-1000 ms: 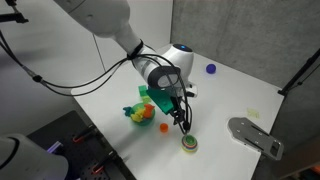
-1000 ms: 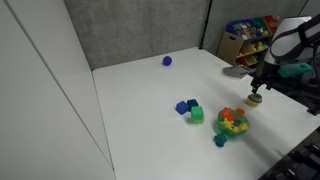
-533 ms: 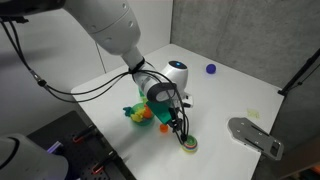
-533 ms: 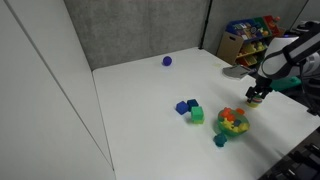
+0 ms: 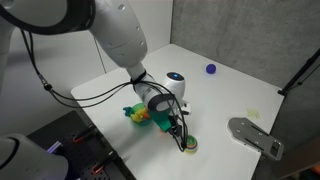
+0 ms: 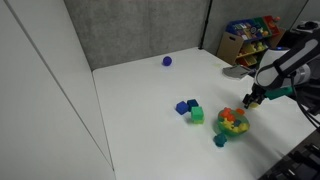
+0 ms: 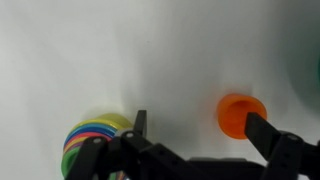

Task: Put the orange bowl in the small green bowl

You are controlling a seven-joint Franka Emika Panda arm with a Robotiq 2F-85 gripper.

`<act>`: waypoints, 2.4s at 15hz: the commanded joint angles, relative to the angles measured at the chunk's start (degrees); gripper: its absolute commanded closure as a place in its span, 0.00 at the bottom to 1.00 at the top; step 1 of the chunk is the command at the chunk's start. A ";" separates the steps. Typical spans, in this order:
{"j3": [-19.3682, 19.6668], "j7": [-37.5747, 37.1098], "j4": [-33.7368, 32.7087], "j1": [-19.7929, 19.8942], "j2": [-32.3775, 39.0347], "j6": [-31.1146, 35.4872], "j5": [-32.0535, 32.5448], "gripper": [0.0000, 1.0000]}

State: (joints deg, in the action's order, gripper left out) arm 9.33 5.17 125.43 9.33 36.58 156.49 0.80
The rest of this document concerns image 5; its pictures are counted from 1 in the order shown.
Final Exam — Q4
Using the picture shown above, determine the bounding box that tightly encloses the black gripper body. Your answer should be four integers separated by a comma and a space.
167, 114, 184, 135

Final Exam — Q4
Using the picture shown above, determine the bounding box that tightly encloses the small green bowl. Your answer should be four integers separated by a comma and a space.
183, 134, 199, 144

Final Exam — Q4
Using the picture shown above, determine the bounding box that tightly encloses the small yellow bowl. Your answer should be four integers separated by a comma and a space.
184, 146, 199, 155

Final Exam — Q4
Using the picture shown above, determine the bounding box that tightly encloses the large green bowl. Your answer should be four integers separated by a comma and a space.
129, 102, 154, 127

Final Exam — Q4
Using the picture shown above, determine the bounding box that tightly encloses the yellow toy piece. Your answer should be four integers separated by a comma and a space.
129, 111, 145, 123

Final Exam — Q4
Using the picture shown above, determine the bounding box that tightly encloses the teal toy block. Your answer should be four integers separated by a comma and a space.
122, 106, 134, 117

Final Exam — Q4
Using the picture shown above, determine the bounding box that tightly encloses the purple ball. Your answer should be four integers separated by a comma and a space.
205, 63, 217, 75

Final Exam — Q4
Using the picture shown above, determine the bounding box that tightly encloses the grey metal plate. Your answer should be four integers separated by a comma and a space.
227, 116, 285, 162

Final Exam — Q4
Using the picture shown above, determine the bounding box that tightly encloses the black pole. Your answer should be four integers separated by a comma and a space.
277, 48, 320, 98

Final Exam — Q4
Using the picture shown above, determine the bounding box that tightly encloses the red-handled clamp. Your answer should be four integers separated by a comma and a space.
90, 150, 118, 175
71, 123, 98, 144

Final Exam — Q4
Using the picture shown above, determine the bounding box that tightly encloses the black cable bundle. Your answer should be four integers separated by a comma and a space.
19, 29, 189, 153

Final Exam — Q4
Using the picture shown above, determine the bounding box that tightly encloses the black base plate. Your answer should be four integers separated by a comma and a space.
26, 110, 129, 180

